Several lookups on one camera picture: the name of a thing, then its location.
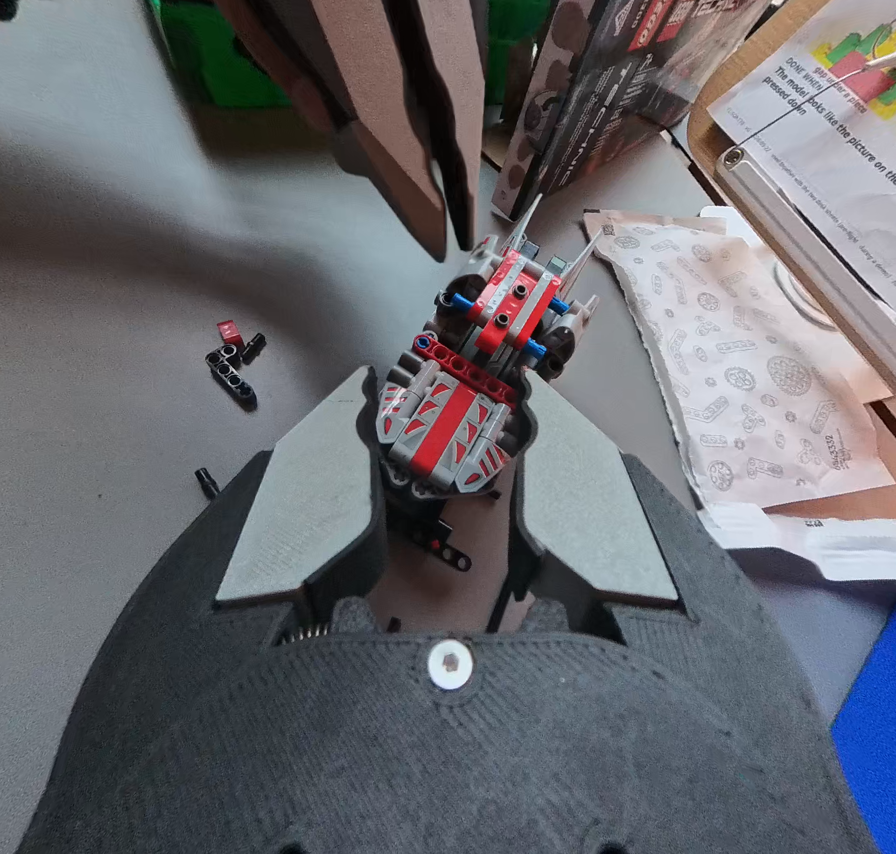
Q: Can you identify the instruction sheet on stand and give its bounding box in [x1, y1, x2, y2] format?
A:
[685, 0, 896, 442]

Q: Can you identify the printed paper bag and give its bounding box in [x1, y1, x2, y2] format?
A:
[583, 209, 896, 512]

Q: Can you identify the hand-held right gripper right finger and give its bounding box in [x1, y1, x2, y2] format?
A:
[488, 377, 680, 632]

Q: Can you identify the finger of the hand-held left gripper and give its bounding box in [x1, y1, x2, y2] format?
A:
[293, 0, 449, 262]
[412, 0, 489, 252]

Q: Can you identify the green plastic bin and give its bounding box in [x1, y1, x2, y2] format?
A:
[143, 0, 554, 110]

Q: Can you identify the small black lego piece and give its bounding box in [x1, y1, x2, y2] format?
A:
[204, 333, 267, 407]

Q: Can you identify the red grey lego vehicle model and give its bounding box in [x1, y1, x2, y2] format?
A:
[374, 193, 604, 574]

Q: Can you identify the black lego set box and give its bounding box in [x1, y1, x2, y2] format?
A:
[490, 0, 806, 223]

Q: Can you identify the printed instruction sheet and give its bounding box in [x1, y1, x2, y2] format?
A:
[707, 0, 896, 295]

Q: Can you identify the white torn paper bag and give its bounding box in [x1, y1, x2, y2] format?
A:
[700, 500, 896, 582]

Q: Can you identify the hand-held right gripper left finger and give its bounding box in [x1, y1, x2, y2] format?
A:
[215, 366, 389, 604]

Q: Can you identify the blue plastic bin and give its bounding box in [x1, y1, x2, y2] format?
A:
[829, 609, 896, 854]

